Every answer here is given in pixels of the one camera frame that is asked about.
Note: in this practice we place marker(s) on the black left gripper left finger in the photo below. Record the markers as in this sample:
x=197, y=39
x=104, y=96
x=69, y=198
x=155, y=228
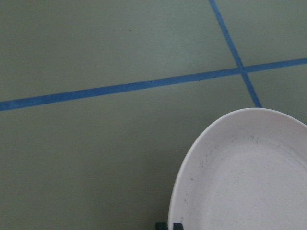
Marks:
x=160, y=226

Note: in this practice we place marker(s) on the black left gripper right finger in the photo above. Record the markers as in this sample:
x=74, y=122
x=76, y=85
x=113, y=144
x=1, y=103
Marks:
x=177, y=226

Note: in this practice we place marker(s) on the pink plate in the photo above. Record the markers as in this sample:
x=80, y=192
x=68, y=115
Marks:
x=246, y=171

